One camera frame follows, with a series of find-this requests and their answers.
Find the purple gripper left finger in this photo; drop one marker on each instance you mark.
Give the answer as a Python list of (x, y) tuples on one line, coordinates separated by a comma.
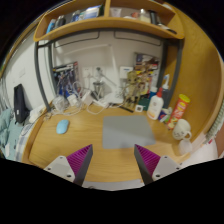
[(79, 162)]

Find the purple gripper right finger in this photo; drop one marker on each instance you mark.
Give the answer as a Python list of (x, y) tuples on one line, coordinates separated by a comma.
[(147, 162)]

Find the light blue computer mouse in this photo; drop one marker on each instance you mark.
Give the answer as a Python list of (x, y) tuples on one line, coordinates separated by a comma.
[(62, 127)]

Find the grey mouse pad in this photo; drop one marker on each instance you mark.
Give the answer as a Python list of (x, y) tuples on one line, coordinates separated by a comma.
[(125, 131)]

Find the white ceramic mug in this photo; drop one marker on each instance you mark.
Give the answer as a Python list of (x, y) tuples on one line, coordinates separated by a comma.
[(182, 130)]

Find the small white cube clock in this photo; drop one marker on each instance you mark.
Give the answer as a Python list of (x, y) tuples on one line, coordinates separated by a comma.
[(139, 108)]

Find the white lotion bottle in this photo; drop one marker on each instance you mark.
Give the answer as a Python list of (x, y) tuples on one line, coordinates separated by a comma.
[(156, 105)]

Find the red yellow chips can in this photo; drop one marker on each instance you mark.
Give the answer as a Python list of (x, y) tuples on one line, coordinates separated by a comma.
[(178, 111)]

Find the white power strip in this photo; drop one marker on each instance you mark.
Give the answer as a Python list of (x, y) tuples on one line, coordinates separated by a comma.
[(36, 113)]

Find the wooden robot figurine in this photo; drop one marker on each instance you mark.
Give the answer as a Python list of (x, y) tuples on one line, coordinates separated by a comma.
[(134, 88)]

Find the white desk lamp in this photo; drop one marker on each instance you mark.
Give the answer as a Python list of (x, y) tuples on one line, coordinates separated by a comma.
[(105, 79)]

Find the blue cap spray bottle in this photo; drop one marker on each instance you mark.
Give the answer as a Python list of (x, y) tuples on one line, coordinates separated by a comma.
[(165, 88)]

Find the colourful box on left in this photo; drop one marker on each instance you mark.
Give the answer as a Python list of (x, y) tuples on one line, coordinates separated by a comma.
[(67, 79)]

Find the wooden wall shelf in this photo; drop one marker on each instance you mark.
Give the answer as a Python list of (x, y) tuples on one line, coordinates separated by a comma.
[(168, 17)]

